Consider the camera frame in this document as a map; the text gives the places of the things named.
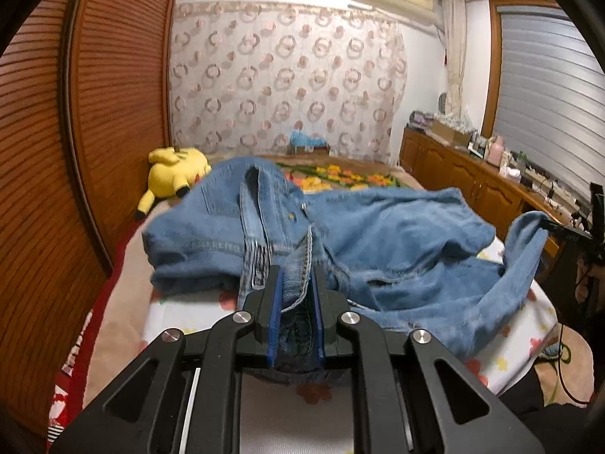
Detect blue denim jeans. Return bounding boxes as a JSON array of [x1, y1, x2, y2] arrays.
[[143, 157, 548, 380]]

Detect long wooden sideboard cabinet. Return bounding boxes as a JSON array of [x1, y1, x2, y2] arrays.
[[400, 127, 571, 240]]

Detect white tissue box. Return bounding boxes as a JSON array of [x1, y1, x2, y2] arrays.
[[504, 166, 521, 182]]

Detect pink kettle jug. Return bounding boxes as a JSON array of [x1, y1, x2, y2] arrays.
[[485, 135, 506, 167]]

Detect floral brown bed blanket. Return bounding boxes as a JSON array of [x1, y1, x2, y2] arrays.
[[207, 152, 427, 195]]

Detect grey window blind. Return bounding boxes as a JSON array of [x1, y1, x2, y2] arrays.
[[494, 5, 604, 197]]

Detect cardboard box on sideboard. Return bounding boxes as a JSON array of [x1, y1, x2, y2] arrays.
[[431, 120, 472, 149]]

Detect yellow Pikachu plush toy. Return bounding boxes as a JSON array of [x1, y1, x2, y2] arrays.
[[135, 146, 211, 218]]

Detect cardboard box with blue cloth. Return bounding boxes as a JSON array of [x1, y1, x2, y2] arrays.
[[287, 130, 330, 156]]

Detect circle patterned sheer curtain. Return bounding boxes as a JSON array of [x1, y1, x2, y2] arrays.
[[169, 1, 407, 163]]

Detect beige side curtain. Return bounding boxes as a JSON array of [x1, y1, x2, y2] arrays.
[[442, 0, 467, 118]]

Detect brown louvered wardrobe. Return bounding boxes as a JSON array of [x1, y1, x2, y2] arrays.
[[1, 0, 175, 453]]

